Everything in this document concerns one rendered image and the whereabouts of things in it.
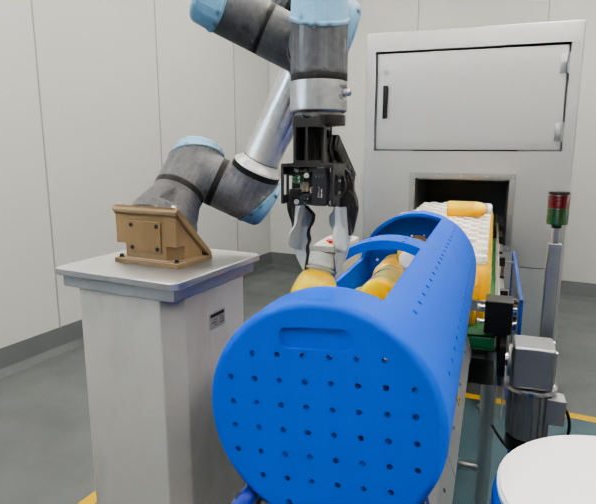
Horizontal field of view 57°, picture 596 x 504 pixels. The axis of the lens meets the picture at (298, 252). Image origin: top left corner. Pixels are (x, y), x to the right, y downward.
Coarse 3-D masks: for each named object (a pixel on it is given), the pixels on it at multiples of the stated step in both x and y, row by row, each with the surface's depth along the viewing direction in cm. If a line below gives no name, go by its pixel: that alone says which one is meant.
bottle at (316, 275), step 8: (312, 264) 77; (304, 272) 77; (312, 272) 76; (320, 272) 76; (328, 272) 77; (296, 280) 77; (304, 280) 76; (312, 280) 75; (320, 280) 75; (328, 280) 76; (296, 288) 76; (304, 288) 75
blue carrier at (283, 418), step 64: (384, 256) 145; (448, 256) 103; (256, 320) 63; (320, 320) 60; (384, 320) 59; (448, 320) 75; (256, 384) 64; (320, 384) 62; (384, 384) 59; (448, 384) 62; (256, 448) 66; (320, 448) 63; (384, 448) 60; (448, 448) 59
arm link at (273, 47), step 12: (276, 12) 77; (288, 12) 78; (276, 24) 77; (288, 24) 77; (264, 36) 77; (276, 36) 77; (288, 36) 77; (264, 48) 78; (276, 48) 78; (288, 48) 76; (276, 60) 79; (288, 60) 79; (288, 72) 84
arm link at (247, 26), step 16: (192, 0) 76; (208, 0) 75; (224, 0) 75; (240, 0) 76; (256, 0) 77; (272, 0) 92; (288, 0) 108; (192, 16) 78; (208, 16) 76; (224, 16) 76; (240, 16) 76; (256, 16) 76; (224, 32) 78; (240, 32) 77; (256, 32) 77; (256, 48) 79
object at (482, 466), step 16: (496, 272) 218; (496, 288) 194; (496, 336) 193; (480, 352) 188; (496, 352) 178; (480, 368) 174; (496, 368) 166; (480, 384) 163; (496, 384) 183; (480, 400) 295; (480, 416) 186; (480, 432) 187; (480, 448) 187; (464, 464) 191; (480, 464) 188; (480, 480) 189; (480, 496) 190
